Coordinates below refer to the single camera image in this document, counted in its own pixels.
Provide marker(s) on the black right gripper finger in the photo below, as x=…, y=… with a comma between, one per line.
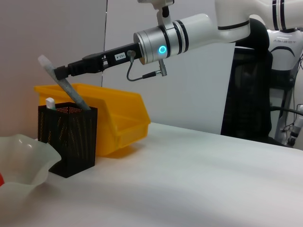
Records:
x=80, y=67
x=93, y=56

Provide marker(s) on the black mesh pen holder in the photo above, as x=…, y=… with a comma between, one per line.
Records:
x=71, y=142

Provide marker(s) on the mint green utility knife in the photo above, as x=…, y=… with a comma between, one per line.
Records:
x=50, y=104

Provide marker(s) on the green glass fruit bowl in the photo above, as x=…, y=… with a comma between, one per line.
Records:
x=26, y=156

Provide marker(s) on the silver glitter marker pen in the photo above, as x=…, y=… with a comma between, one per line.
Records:
x=68, y=91

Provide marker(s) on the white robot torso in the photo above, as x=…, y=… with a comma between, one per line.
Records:
x=284, y=59

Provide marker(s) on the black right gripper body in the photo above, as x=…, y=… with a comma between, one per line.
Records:
x=120, y=58

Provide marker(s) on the yellow plastic bin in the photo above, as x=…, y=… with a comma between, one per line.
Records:
x=125, y=111

